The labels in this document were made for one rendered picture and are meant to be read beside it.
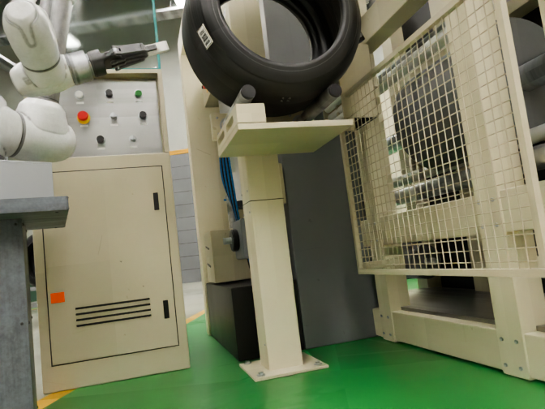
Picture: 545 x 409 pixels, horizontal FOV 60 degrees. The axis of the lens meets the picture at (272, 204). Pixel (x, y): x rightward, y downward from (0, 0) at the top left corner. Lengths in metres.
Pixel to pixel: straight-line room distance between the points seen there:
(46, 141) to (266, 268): 0.87
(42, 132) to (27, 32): 0.50
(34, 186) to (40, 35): 0.42
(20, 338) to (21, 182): 0.45
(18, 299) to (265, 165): 0.92
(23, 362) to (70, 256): 0.57
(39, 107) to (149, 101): 0.55
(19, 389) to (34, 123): 0.83
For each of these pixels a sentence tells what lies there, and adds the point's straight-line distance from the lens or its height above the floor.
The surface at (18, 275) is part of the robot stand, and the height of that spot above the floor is 0.44.
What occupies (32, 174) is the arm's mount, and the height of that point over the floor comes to 0.72.
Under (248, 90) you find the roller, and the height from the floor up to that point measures 0.90.
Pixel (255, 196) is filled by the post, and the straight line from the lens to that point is 1.73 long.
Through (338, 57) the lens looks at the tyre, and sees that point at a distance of 1.56.
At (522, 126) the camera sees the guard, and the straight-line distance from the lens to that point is 1.15.
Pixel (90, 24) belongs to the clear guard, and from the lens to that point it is 2.29.
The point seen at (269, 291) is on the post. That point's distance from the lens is 1.73.
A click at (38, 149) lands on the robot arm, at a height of 0.86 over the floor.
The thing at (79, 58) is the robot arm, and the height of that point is 1.03.
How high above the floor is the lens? 0.42
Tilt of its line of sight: 6 degrees up
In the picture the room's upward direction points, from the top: 7 degrees counter-clockwise
